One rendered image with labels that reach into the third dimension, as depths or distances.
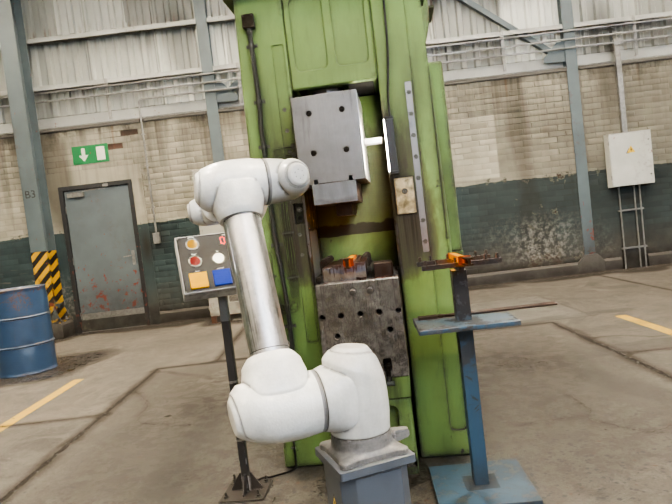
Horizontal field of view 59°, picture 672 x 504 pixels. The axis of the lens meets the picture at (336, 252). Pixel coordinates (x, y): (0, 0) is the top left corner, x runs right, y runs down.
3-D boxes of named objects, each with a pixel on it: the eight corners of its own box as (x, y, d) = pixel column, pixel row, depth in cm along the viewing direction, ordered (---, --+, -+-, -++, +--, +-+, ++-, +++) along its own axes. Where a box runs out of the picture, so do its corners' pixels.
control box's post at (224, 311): (250, 493, 270) (220, 259, 264) (242, 493, 270) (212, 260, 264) (252, 489, 273) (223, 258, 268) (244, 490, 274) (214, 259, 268)
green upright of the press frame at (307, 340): (337, 465, 289) (279, -11, 277) (285, 469, 292) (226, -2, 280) (344, 432, 333) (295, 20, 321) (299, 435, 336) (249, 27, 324)
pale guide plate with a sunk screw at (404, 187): (416, 212, 275) (412, 176, 275) (397, 214, 276) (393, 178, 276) (416, 212, 278) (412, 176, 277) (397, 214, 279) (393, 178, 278)
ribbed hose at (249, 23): (299, 369, 284) (255, 11, 275) (283, 371, 284) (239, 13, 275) (301, 367, 288) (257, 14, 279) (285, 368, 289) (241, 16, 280)
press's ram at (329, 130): (385, 175, 264) (375, 85, 262) (301, 186, 268) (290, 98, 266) (386, 180, 306) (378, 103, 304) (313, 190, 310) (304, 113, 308)
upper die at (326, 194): (357, 200, 266) (355, 179, 265) (314, 205, 268) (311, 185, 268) (363, 202, 308) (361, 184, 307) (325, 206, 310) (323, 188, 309)
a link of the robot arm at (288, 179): (298, 161, 179) (254, 165, 174) (315, 148, 162) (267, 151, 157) (304, 204, 178) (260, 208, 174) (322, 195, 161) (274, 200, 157)
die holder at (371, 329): (410, 375, 263) (398, 276, 260) (326, 382, 267) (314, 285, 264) (407, 347, 318) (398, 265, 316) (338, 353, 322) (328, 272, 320)
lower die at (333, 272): (366, 278, 268) (364, 259, 267) (323, 283, 270) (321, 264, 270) (370, 269, 310) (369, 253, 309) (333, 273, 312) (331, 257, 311)
